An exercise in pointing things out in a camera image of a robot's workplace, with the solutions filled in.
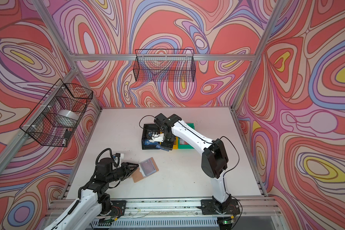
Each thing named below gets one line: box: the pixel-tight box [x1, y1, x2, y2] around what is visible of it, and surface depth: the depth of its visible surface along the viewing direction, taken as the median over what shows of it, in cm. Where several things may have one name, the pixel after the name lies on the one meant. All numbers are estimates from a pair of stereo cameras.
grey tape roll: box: [55, 109, 79, 127], surface depth 74 cm
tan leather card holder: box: [131, 156, 160, 184], surface depth 88 cm
